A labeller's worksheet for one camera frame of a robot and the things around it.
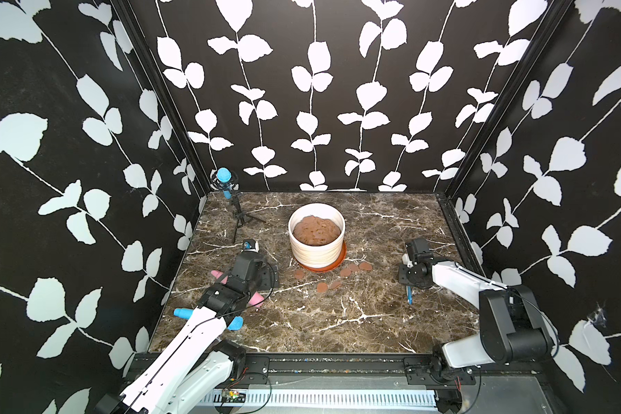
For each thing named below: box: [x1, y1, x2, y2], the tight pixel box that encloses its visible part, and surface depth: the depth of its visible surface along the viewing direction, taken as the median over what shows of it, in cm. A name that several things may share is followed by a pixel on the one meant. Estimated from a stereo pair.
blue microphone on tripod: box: [209, 167, 266, 245], surface depth 97 cm
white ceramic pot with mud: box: [288, 202, 346, 270], surface depth 95 cm
